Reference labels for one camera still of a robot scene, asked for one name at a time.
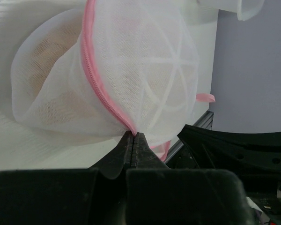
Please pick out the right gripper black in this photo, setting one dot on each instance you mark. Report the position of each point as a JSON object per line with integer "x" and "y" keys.
{"x": 254, "y": 158}

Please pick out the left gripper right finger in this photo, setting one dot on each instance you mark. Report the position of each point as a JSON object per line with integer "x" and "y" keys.
{"x": 157, "y": 195}

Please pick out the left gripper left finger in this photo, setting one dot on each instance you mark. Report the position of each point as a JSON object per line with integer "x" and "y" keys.
{"x": 65, "y": 196}

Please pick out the white mesh laundry bag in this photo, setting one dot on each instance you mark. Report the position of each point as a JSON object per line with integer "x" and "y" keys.
{"x": 45, "y": 45}

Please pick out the beige bra inside bag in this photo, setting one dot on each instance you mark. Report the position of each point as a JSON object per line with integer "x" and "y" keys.
{"x": 140, "y": 75}

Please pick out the white plastic basket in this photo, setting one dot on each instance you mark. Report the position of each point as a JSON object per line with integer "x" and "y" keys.
{"x": 245, "y": 9}

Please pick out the aluminium rail frame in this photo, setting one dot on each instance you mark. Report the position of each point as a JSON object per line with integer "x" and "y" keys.
{"x": 180, "y": 155}

